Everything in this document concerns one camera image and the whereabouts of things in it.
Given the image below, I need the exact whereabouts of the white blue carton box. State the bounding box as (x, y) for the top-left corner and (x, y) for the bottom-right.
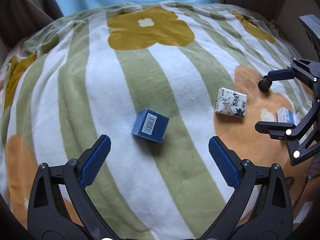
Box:
(277, 107), (300, 126)

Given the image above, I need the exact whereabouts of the floral tissue pack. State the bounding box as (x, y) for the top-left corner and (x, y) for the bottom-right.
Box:
(215, 87), (247, 118)

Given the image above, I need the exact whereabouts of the small dark blue box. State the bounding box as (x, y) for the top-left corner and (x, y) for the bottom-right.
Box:
(132, 108), (169, 143)

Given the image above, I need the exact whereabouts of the small black cylinder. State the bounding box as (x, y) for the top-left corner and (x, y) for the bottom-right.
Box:
(258, 75), (272, 93)

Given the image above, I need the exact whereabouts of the open cardboard box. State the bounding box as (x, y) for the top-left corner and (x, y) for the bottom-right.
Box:
(284, 154), (319, 229)

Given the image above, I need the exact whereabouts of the striped floral fleece blanket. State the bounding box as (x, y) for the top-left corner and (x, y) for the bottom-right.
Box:
(1, 2), (309, 239)

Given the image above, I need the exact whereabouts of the left brown curtain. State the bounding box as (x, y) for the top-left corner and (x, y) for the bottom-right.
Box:
(0, 0), (65, 48)

